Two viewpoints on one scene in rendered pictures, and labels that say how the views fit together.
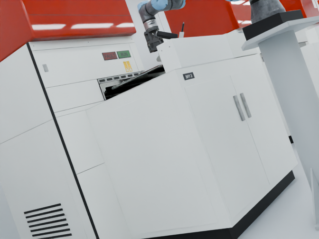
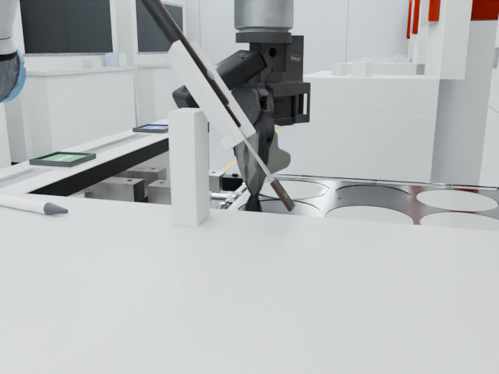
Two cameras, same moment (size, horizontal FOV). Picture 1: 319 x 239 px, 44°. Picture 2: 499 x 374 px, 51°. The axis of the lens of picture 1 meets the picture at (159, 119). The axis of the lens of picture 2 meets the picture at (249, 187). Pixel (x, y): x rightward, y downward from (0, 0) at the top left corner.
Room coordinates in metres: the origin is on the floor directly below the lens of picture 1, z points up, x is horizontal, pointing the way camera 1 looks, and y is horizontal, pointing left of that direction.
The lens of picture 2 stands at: (2.80, -0.42, 1.09)
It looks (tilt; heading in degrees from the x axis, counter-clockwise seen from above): 15 degrees down; 157
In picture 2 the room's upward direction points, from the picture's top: straight up
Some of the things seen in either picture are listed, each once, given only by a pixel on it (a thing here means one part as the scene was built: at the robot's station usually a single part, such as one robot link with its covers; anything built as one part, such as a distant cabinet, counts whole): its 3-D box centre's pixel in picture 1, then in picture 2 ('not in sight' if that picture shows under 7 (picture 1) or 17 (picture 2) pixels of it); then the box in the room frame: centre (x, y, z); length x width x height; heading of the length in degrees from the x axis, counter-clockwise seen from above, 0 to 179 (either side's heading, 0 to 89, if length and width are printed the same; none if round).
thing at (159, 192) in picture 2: not in sight; (178, 193); (2.10, -0.23, 0.89); 0.08 x 0.03 x 0.03; 52
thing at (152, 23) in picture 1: (151, 25); (262, 15); (2.17, -0.13, 1.13); 0.08 x 0.08 x 0.05
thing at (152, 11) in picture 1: (159, 4); not in sight; (2.10, -0.21, 1.21); 0.11 x 0.11 x 0.08; 36
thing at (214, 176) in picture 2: not in sight; (198, 179); (2.04, -0.18, 0.89); 0.08 x 0.03 x 0.03; 52
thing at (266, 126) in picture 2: not in sight; (259, 130); (2.19, -0.15, 0.99); 0.05 x 0.02 x 0.09; 8
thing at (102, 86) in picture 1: (127, 86); not in sight; (2.43, 0.12, 0.89); 0.44 x 0.02 x 0.10; 142
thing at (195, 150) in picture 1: (203, 145); not in sight; (2.31, -0.19, 0.41); 0.96 x 0.64 x 0.82; 142
